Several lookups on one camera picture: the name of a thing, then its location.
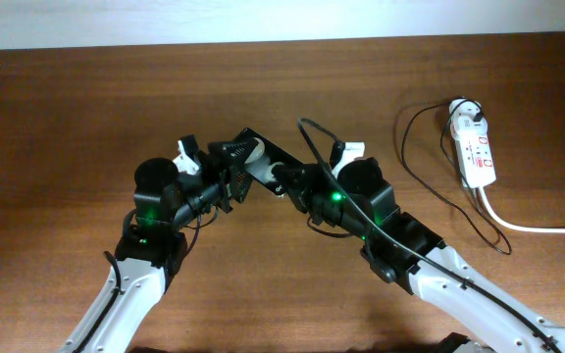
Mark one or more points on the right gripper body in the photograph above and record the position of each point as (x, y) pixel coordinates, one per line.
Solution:
(318, 196)

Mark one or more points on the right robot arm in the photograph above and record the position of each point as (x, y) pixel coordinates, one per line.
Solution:
(400, 249)

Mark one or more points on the white charger plug adapter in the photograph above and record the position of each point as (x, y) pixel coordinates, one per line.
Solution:
(466, 119)

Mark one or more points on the black smartphone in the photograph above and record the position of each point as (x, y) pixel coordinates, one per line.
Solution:
(262, 160)

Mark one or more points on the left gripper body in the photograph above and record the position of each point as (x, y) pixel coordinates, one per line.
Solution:
(210, 183)

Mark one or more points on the white power strip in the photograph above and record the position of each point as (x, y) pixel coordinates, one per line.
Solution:
(475, 160)

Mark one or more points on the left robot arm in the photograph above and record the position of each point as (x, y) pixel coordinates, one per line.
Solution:
(171, 196)

